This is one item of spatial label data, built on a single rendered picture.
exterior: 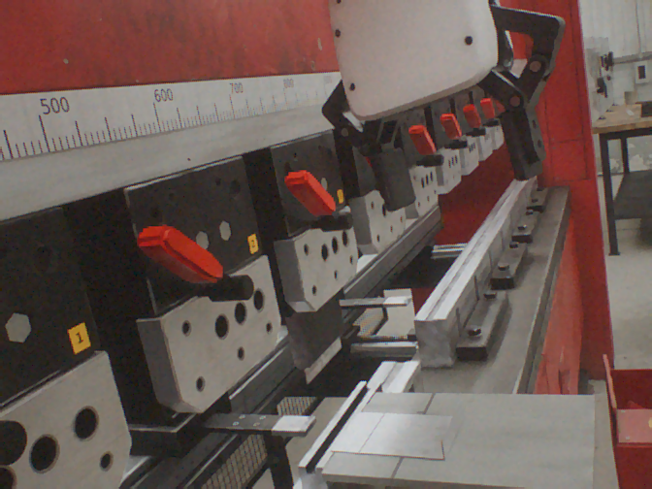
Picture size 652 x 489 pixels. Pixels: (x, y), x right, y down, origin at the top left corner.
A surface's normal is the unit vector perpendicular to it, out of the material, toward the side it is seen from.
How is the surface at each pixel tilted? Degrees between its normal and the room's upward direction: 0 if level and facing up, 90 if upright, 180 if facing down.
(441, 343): 90
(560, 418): 0
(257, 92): 90
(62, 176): 90
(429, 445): 0
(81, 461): 90
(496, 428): 0
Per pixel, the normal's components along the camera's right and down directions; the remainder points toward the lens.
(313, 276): 0.90, -0.08
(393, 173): 0.76, -0.16
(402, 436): -0.18, -0.96
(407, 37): -0.58, 0.26
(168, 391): -0.39, 0.26
